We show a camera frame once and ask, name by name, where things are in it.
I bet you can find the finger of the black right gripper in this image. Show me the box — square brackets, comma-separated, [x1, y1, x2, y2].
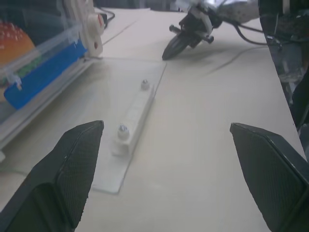
[162, 32, 186, 60]
[171, 32, 199, 58]

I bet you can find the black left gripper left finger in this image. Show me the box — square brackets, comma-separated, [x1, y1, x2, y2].
[0, 120, 105, 232]

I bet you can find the clear plastic food container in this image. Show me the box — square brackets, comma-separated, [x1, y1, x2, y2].
[0, 0, 84, 123]

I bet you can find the black power cable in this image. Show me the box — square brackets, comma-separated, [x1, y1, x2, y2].
[93, 5, 116, 29]

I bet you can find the orange toy burger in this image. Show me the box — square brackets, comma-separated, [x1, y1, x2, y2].
[0, 20, 36, 86]

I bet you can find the dark equipment beside table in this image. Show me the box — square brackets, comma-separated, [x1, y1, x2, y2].
[257, 0, 309, 132]

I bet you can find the white power strip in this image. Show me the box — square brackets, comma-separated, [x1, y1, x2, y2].
[60, 0, 107, 58]

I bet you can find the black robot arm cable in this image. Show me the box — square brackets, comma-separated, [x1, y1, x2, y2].
[225, 18, 269, 46]

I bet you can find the white oven door handle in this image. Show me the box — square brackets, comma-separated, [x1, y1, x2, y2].
[110, 79, 155, 156]

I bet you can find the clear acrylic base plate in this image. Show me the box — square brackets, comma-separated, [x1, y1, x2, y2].
[0, 57, 168, 195]

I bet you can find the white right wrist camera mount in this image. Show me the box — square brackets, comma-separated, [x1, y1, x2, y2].
[174, 0, 214, 44]

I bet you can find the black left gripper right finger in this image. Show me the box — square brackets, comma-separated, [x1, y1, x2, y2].
[229, 122, 309, 232]

